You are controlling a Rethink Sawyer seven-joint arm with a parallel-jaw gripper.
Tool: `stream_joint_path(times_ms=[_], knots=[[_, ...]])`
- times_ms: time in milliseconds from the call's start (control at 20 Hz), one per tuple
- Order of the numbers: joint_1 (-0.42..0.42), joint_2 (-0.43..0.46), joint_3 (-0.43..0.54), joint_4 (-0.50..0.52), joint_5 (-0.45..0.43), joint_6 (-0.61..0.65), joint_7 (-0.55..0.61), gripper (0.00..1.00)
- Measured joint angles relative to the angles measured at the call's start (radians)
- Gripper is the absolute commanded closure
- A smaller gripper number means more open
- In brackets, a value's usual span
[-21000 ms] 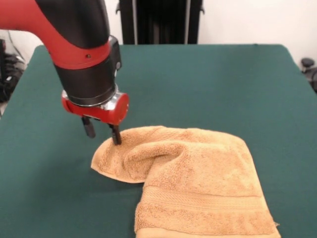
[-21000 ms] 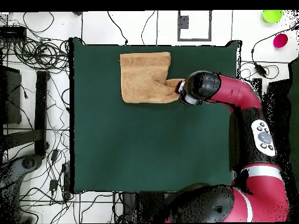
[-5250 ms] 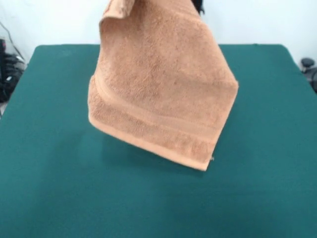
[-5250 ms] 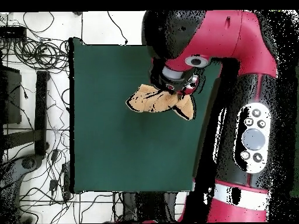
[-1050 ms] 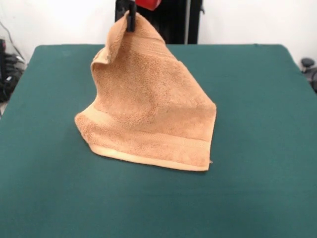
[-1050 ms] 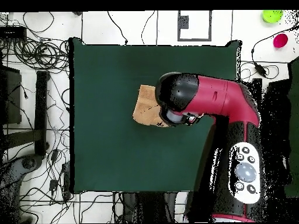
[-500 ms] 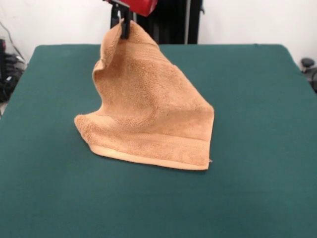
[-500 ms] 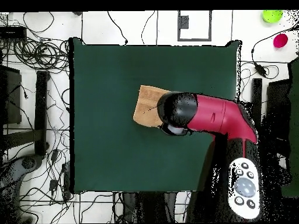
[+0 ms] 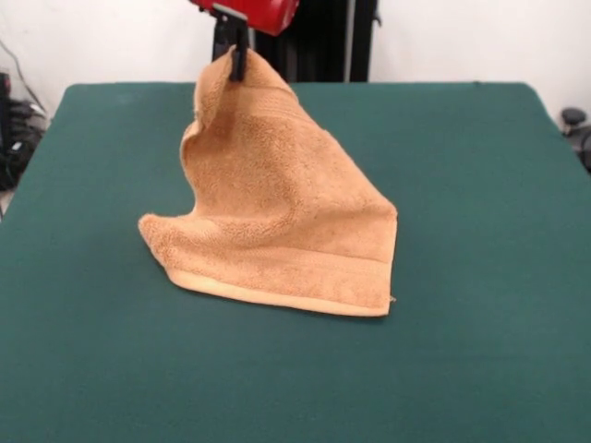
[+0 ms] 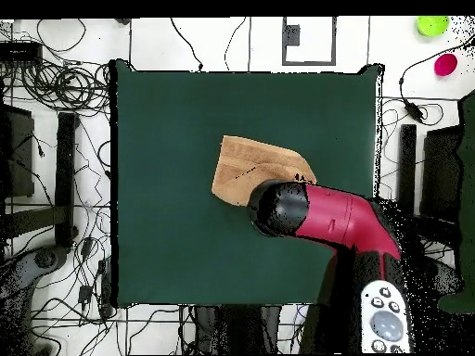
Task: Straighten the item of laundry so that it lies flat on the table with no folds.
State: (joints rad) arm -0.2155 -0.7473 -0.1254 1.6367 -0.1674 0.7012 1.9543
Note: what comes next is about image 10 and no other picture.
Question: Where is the tan terry towel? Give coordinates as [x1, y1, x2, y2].
[210, 134, 318, 208]

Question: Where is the dark green table cloth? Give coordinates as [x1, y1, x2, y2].
[109, 58, 385, 308]

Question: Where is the black stand bar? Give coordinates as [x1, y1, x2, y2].
[396, 123, 417, 218]
[53, 111, 80, 249]

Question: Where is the grey round base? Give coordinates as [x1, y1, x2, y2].
[0, 246, 70, 298]
[422, 257, 461, 298]

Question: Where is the spare dark green cloth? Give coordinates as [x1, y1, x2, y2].
[437, 88, 475, 316]

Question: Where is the pink bowl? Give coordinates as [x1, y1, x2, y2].
[433, 52, 458, 77]

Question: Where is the lime green bowl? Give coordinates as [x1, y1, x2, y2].
[416, 15, 450, 37]

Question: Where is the black box device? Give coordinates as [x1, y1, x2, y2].
[0, 41, 43, 64]

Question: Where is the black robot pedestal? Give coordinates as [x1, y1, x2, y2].
[194, 304, 281, 355]

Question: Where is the thin black floor cable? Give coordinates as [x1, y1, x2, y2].
[169, 16, 204, 72]
[223, 16, 248, 71]

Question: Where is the grey rectangular floor frame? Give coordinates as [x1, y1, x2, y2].
[280, 16, 337, 67]

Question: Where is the black power adapter with cable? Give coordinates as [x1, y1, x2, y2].
[398, 44, 475, 125]

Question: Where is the coil of black cables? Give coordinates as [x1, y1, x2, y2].
[19, 60, 112, 112]

